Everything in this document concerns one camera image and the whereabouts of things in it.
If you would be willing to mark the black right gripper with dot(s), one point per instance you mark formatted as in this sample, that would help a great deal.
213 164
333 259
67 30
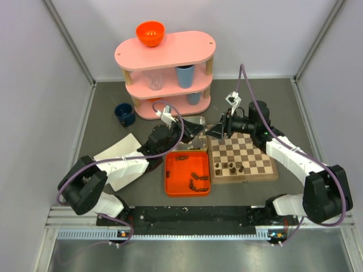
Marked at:
217 130

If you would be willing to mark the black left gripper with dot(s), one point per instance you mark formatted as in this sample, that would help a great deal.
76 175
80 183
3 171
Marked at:
190 130

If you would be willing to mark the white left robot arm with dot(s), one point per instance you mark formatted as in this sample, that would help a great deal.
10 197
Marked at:
82 187

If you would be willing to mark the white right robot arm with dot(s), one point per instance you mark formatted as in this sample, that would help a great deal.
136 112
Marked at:
326 191

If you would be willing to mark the wooden chess board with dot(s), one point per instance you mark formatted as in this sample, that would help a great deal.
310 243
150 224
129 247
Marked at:
239 151

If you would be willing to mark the blue cup bottom shelf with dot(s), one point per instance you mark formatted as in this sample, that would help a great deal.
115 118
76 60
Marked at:
194 98

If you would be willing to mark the blue cup shelf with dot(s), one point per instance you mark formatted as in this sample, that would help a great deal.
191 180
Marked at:
194 98
185 75

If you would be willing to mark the orange tin box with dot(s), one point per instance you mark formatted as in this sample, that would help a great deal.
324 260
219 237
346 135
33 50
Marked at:
187 174

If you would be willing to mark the pink three-tier shelf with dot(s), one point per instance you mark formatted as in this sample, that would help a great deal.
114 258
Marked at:
176 49

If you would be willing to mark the blue cup middle shelf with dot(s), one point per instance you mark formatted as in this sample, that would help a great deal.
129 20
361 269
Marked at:
185 75

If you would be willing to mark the clear glass cup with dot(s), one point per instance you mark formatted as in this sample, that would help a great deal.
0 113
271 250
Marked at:
155 79

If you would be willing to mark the white paper sheet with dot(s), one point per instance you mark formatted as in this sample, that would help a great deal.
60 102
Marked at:
123 147

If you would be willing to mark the dark blue mug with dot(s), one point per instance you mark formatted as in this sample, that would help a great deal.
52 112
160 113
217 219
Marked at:
125 114

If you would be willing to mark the orange bowl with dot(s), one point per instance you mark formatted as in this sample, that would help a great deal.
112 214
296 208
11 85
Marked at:
150 33

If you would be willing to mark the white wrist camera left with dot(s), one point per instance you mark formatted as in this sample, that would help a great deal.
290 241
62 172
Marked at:
166 115

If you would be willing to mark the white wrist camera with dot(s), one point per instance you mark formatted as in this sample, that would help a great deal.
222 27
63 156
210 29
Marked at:
166 115
234 101

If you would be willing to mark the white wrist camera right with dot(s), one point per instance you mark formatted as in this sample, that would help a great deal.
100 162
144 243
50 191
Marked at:
234 101

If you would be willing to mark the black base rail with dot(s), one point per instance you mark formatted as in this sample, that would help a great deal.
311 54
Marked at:
202 220

